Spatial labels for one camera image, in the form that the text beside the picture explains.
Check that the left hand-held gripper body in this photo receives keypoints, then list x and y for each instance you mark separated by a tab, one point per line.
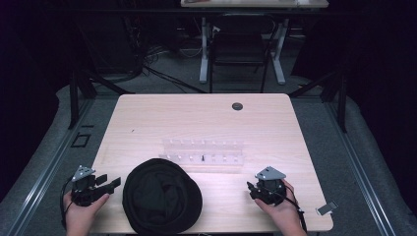
86	190

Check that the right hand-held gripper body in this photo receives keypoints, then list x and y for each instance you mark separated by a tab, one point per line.
270	188

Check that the person's left hand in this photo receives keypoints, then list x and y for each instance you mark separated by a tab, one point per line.
82	216

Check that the person's right hand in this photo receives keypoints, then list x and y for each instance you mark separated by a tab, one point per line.
283	214

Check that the black hat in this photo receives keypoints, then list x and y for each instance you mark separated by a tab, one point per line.
162	196

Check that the clear acrylic rack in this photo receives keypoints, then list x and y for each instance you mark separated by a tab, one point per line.
201	152

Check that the small grey and white card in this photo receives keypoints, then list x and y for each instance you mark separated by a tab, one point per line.
327	208

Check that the black chair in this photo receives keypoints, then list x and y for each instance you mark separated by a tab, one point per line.
241	46

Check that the white-legged desk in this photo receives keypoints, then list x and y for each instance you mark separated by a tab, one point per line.
249	3

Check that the grey metal floor rail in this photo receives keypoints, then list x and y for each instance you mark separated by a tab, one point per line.
49	170
360	170

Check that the black metal frame stand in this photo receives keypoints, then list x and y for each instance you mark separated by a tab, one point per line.
341	98
74	98

